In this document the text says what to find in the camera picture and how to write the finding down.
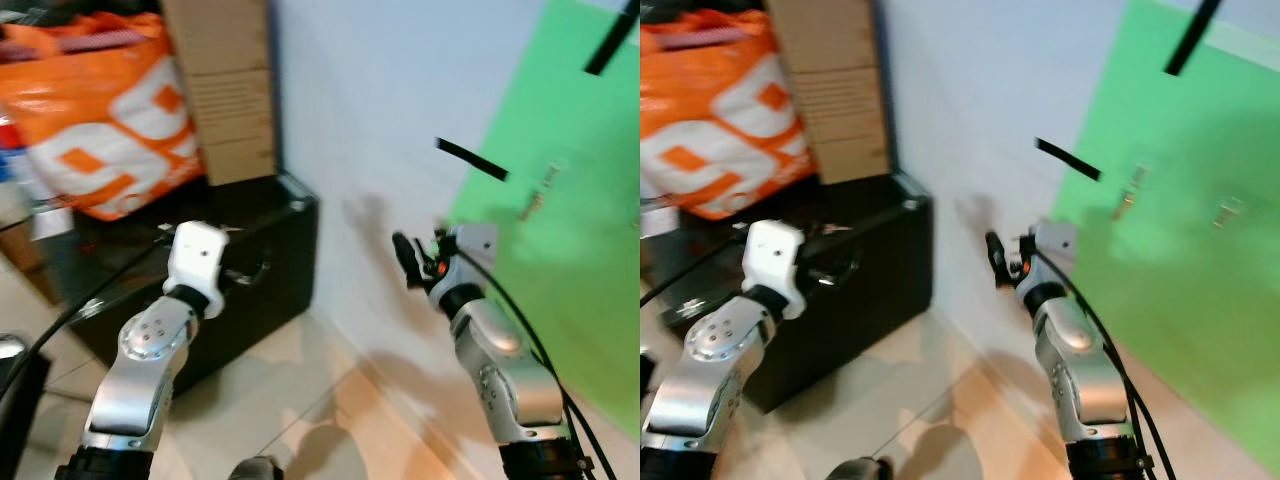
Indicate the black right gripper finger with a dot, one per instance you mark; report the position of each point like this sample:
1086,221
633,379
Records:
404,258
996,255

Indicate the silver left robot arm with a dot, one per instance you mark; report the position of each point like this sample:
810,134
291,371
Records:
140,370
700,375

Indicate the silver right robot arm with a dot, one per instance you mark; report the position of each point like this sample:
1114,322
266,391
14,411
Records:
505,365
1085,365

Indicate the black hard case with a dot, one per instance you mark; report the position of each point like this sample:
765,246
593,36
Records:
880,320
270,300

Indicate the short black tape strip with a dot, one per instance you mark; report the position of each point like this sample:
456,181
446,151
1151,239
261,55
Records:
1068,160
472,160

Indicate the orange white shopping bag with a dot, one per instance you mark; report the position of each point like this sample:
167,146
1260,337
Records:
720,130
100,130

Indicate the brown cardboard box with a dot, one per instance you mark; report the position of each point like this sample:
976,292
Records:
835,90
225,90

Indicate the grey robot foot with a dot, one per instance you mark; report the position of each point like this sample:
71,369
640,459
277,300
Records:
858,469
256,469

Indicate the blue white packet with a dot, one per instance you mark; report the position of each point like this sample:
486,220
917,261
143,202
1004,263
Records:
15,165

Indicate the long black tape strip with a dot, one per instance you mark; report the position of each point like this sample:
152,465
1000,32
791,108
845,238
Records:
610,40
1192,40

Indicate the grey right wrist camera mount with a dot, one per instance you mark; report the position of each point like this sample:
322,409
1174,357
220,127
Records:
472,245
1052,243

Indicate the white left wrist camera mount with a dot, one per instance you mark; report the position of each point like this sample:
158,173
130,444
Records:
775,255
195,255

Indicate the metal wall hook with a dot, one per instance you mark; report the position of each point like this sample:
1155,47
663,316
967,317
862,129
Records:
540,190
1228,212
1131,192

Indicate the green wall board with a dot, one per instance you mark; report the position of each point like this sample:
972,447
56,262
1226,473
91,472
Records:
570,260
1180,300

